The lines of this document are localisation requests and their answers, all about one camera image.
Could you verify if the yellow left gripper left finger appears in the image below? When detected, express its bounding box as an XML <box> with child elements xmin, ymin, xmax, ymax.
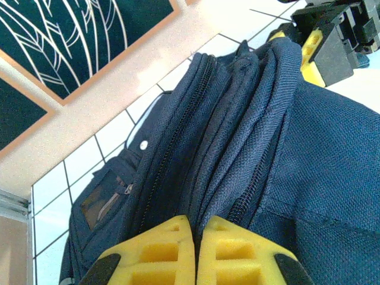
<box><xmin>79</xmin><ymin>215</ymin><xmax>197</xmax><ymax>285</ymax></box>

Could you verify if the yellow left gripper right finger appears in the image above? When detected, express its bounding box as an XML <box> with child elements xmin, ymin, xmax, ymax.
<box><xmin>197</xmin><ymin>215</ymin><xmax>316</xmax><ymax>285</ymax></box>

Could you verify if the navy blue backpack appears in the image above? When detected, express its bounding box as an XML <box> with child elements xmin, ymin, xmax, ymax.
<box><xmin>59</xmin><ymin>38</ymin><xmax>380</xmax><ymax>285</ymax></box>

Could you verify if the aluminium frame post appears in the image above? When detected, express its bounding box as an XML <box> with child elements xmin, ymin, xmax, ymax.
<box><xmin>0</xmin><ymin>189</ymin><xmax>33</xmax><ymax>221</ymax></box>

